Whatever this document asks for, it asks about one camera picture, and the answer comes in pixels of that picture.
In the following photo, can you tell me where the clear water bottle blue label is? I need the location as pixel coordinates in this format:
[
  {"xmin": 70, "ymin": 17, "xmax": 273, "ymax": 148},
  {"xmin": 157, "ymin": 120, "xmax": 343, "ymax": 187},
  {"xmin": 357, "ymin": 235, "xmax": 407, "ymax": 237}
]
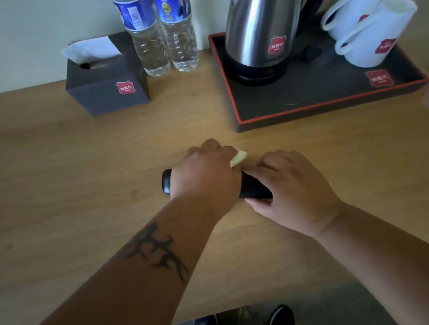
[
  {"xmin": 152, "ymin": 0, "xmax": 201, "ymax": 75},
  {"xmin": 109, "ymin": 0, "xmax": 172, "ymax": 80}
]

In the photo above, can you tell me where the person's right black shoe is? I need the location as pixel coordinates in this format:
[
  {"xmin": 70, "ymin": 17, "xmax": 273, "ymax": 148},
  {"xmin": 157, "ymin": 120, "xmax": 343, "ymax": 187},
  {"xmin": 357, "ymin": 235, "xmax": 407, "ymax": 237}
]
[{"xmin": 265, "ymin": 303, "xmax": 296, "ymax": 325}]

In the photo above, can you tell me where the person's left hand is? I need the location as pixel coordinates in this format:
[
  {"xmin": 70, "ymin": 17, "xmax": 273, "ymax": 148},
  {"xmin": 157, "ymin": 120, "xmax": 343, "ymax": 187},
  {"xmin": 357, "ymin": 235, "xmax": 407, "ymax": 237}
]
[{"xmin": 166, "ymin": 137, "xmax": 246, "ymax": 226}]

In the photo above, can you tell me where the person's right hand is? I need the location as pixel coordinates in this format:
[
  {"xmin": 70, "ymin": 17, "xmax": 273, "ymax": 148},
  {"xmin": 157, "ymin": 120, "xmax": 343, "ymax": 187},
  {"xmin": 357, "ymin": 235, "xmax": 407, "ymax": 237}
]
[{"xmin": 241, "ymin": 145, "xmax": 349, "ymax": 243}]

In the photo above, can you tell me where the pale yellow cloth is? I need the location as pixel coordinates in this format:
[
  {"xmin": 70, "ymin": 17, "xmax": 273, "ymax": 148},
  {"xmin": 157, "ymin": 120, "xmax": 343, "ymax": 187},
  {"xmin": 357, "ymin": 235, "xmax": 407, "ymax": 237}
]
[{"xmin": 229, "ymin": 149, "xmax": 249, "ymax": 169}]

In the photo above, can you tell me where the person's right forearm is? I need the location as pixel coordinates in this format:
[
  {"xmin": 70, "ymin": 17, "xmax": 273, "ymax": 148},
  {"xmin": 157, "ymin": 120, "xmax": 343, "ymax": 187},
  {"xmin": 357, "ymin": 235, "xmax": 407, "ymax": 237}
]
[{"xmin": 313, "ymin": 198, "xmax": 429, "ymax": 325}]

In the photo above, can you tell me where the steel electric kettle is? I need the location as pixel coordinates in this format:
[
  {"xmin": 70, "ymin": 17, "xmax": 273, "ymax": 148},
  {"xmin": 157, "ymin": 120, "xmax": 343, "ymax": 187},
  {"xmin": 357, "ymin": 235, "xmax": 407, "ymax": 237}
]
[{"xmin": 221, "ymin": 0, "xmax": 339, "ymax": 70}]

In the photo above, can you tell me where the person's left forearm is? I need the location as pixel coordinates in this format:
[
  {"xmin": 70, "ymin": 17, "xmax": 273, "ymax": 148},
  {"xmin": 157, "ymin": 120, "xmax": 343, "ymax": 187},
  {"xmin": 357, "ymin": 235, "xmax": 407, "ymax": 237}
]
[{"xmin": 1, "ymin": 193, "xmax": 225, "ymax": 325}]

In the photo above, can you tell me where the black tray with red rim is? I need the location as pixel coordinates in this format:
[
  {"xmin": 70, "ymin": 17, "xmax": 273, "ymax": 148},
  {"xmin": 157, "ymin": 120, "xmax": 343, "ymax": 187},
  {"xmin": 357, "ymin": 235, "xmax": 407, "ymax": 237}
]
[{"xmin": 207, "ymin": 8, "xmax": 429, "ymax": 135}]

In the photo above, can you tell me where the white paper card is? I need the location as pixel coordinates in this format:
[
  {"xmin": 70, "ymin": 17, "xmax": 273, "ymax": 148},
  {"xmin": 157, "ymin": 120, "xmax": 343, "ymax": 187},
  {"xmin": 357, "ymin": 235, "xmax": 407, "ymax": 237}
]
[{"xmin": 189, "ymin": 0, "xmax": 212, "ymax": 52}]

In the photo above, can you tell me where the black kettle base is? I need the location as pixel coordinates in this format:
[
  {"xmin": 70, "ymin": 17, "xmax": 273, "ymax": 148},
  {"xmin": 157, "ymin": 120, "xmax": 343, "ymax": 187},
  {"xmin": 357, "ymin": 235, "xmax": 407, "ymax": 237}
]
[{"xmin": 222, "ymin": 47, "xmax": 292, "ymax": 88}]

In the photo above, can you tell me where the white tissue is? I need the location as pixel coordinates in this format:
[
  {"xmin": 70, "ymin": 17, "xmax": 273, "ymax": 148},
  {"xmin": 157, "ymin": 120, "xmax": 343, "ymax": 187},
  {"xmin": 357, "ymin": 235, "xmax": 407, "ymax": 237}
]
[{"xmin": 60, "ymin": 35, "xmax": 123, "ymax": 66}]

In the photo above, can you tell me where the dark grey tissue box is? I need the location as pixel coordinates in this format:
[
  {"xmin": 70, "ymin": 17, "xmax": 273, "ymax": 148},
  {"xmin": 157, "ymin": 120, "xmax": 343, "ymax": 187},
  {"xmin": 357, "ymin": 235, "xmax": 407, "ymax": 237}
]
[{"xmin": 62, "ymin": 30, "xmax": 152, "ymax": 119}]

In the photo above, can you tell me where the white mug red label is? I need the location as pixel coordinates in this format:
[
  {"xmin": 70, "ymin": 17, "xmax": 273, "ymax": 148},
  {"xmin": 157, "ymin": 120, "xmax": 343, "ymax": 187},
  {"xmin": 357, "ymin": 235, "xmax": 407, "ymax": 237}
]
[
  {"xmin": 331, "ymin": 0, "xmax": 422, "ymax": 70},
  {"xmin": 319, "ymin": 0, "xmax": 395, "ymax": 41}
]

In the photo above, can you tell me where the black power plug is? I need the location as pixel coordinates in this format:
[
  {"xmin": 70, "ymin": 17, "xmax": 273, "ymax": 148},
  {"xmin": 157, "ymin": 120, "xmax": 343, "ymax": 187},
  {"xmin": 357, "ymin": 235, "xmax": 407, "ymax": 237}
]
[{"xmin": 294, "ymin": 44, "xmax": 324, "ymax": 64}]

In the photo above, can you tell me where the black remote control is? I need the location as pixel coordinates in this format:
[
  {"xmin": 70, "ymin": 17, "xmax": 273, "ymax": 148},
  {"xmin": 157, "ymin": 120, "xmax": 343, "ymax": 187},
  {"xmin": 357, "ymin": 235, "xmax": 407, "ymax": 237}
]
[{"xmin": 160, "ymin": 162, "xmax": 274, "ymax": 207}]

